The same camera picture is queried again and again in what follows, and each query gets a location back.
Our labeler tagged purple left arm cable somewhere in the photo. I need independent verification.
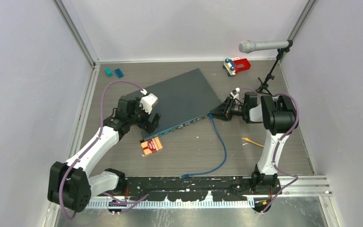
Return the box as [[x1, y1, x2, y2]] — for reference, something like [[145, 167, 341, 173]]
[[58, 80, 149, 220]]

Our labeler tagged yellow ethernet cable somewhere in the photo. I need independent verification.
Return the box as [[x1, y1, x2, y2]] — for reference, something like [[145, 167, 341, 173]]
[[241, 137, 265, 148]]

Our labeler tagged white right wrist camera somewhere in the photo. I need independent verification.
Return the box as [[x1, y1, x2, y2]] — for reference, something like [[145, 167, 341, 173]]
[[230, 87, 240, 102]]

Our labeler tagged grey microphone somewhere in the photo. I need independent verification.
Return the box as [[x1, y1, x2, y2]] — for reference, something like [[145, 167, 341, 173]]
[[239, 40, 293, 53]]

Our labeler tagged blue ethernet cable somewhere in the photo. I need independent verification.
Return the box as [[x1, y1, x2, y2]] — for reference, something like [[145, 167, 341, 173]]
[[179, 113, 228, 179]]

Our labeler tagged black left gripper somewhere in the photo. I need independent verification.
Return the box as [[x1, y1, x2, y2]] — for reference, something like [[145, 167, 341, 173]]
[[128, 98, 160, 134]]

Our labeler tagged black microphone tripod stand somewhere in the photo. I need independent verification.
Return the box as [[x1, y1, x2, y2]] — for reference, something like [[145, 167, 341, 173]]
[[256, 47, 291, 95]]

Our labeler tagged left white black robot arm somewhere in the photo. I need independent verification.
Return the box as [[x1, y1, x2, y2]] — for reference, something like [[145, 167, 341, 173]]
[[47, 94, 161, 212]]

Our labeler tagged red and gold card box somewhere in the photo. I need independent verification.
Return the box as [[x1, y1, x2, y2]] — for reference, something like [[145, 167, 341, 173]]
[[140, 137, 163, 157]]

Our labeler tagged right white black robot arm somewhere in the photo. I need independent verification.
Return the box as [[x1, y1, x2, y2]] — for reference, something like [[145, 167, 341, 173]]
[[209, 89, 299, 194]]

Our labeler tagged blue plastic block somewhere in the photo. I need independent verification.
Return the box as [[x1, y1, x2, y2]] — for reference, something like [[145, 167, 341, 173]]
[[114, 69, 124, 78]]

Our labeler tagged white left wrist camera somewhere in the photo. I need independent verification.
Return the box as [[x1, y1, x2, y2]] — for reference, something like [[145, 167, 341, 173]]
[[140, 93, 158, 114]]

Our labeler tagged dark network switch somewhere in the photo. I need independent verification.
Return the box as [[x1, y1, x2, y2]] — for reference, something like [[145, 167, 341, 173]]
[[141, 69, 222, 141]]

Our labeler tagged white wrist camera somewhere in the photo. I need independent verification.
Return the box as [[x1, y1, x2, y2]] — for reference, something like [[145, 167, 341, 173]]
[[230, 87, 240, 102], [140, 93, 158, 114]]

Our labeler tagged red white blue toy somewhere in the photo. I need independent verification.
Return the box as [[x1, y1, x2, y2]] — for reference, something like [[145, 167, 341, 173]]
[[223, 57, 251, 77]]

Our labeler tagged teal plastic block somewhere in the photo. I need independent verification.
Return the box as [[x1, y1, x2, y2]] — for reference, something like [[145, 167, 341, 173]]
[[104, 68, 113, 77]]

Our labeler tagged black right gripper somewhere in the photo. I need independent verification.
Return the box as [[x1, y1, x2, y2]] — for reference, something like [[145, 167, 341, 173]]
[[210, 96, 247, 121]]

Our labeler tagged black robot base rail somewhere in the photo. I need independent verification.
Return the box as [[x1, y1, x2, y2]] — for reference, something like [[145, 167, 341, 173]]
[[107, 176, 281, 202]]

